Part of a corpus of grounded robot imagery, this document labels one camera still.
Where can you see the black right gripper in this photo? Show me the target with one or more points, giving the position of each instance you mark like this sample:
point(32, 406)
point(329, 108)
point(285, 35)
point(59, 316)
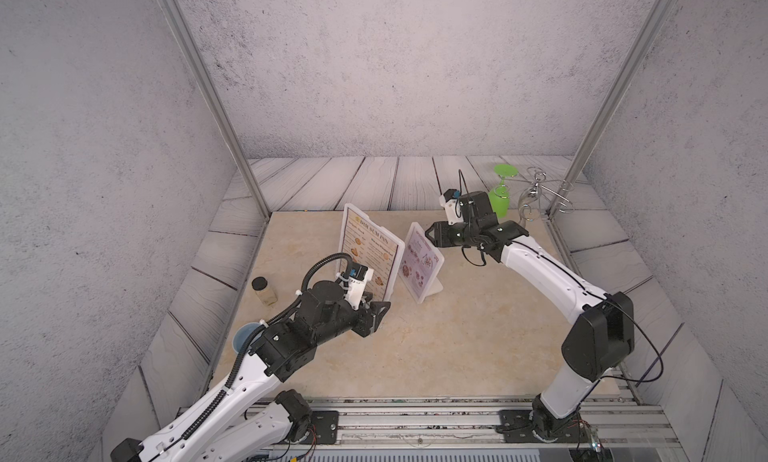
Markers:
point(440, 237)

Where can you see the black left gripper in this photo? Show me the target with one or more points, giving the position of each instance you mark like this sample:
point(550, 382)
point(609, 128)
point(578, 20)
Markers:
point(368, 322)

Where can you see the small pink food menu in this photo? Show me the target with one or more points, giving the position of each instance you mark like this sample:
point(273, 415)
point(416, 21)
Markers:
point(419, 264)

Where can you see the Dim Sum Inn blue-bordered menu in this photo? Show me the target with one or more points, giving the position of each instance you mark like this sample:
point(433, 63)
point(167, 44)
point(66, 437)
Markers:
point(369, 255)

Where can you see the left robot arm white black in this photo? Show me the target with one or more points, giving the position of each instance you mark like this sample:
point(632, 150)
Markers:
point(248, 410)

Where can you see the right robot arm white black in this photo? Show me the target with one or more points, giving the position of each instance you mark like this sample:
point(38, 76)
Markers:
point(602, 332)

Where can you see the small frosted acrylic menu rack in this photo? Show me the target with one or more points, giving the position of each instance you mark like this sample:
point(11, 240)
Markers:
point(420, 263)

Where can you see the large frosted acrylic menu rack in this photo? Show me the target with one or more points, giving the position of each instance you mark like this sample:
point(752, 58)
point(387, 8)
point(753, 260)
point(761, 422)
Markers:
point(369, 252)

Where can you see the green plastic wine glass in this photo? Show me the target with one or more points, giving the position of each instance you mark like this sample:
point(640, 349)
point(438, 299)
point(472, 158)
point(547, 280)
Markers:
point(499, 196)

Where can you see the small black-capped glass bottle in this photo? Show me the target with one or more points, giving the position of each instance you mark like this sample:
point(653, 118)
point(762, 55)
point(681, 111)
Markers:
point(263, 291)

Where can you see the light blue cup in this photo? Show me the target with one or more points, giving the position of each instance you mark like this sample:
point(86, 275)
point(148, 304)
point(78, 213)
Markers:
point(243, 333)

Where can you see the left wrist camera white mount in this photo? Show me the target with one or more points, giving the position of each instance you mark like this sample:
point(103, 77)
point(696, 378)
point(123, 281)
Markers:
point(354, 281)

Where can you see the silver wire glass holder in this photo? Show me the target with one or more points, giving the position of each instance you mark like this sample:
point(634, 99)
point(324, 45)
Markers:
point(539, 199)

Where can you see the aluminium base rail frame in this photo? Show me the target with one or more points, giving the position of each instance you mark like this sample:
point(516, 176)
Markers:
point(607, 428)

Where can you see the aluminium right corner post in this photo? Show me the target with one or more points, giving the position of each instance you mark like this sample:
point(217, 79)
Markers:
point(637, 52)

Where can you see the aluminium corner post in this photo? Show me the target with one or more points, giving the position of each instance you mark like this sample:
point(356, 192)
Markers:
point(185, 40)
point(637, 52)

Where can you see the aluminium left corner post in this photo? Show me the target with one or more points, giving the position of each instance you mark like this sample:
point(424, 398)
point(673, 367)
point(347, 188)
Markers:
point(185, 40)

